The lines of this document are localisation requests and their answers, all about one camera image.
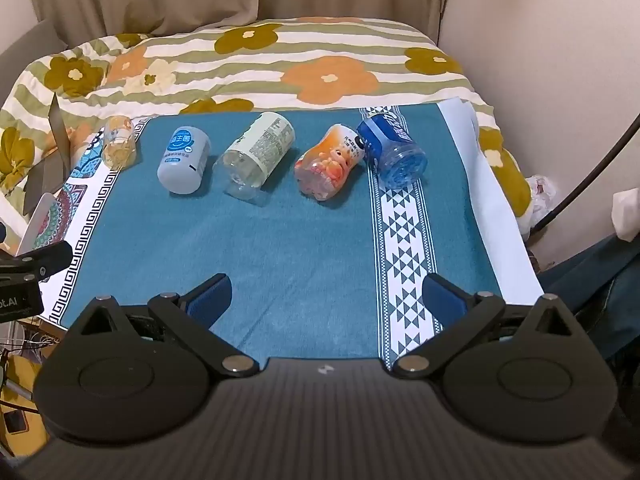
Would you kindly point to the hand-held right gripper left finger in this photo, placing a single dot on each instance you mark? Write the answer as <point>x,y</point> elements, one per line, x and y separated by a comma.
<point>212,297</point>

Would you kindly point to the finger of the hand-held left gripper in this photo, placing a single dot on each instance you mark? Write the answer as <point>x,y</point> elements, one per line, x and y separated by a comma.
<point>47,257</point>

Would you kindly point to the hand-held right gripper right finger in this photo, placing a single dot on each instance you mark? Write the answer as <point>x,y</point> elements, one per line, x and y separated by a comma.
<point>445,299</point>

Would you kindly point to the yellow box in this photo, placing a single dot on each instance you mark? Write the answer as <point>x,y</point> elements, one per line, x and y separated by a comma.
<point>17,390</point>

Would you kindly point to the grey laptop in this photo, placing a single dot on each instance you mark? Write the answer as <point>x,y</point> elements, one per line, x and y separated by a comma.
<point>50,160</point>

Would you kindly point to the teal patterned cloth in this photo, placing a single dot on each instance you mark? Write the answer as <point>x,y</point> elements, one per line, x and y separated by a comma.
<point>295,240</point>

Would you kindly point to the small yellow clear bottle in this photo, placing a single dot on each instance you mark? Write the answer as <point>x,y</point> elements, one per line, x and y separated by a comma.
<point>120,142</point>

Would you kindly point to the white plastic bag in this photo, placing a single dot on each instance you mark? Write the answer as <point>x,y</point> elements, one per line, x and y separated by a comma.
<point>541,200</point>

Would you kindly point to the pale blue white bottle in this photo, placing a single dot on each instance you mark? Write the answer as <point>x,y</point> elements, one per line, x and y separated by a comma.
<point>182,160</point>

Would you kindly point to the dark teal garment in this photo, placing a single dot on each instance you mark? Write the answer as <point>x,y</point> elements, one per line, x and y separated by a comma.
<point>595,290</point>

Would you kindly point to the blue label clear bottle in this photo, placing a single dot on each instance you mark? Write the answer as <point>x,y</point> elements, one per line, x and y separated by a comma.
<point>392,150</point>

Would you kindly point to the orange peach label bottle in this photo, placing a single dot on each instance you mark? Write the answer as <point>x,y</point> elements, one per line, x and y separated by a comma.
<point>327,165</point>

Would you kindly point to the white tissue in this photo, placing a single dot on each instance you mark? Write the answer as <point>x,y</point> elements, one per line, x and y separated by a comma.
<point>626,212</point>

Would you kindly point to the grey headboard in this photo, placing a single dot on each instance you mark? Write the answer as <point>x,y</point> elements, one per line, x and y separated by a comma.
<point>25,55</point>

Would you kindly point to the flowered striped blanket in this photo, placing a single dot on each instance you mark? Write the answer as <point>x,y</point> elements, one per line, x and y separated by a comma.
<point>280,70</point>

